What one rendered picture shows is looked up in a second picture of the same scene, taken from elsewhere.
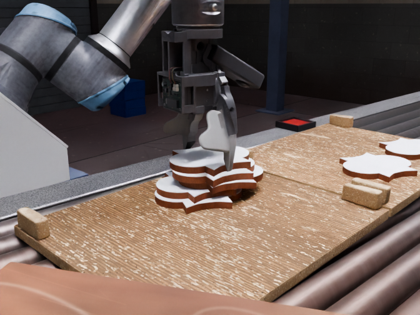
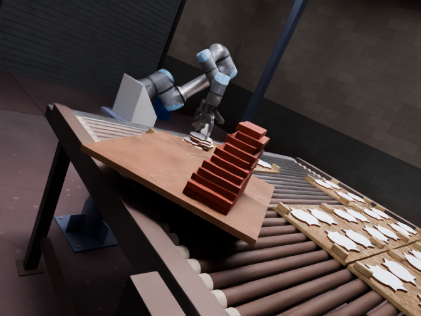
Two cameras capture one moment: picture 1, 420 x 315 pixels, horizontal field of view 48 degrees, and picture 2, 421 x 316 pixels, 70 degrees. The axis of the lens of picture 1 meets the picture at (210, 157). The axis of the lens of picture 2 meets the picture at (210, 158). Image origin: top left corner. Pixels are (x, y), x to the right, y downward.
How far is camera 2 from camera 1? 92 cm
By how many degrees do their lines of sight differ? 4
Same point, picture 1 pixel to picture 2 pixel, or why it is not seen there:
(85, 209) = not seen: hidden behind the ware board
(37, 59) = (159, 87)
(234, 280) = not seen: hidden behind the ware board
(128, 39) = (188, 93)
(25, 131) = (148, 108)
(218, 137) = (205, 131)
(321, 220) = not seen: hidden behind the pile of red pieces
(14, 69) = (151, 88)
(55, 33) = (168, 81)
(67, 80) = (165, 97)
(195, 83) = (205, 115)
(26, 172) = (142, 120)
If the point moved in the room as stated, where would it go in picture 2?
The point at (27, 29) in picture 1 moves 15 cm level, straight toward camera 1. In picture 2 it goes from (160, 77) to (163, 81)
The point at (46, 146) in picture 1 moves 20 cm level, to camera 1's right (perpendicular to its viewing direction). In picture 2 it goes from (151, 115) to (181, 128)
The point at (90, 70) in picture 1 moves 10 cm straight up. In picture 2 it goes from (173, 98) to (179, 83)
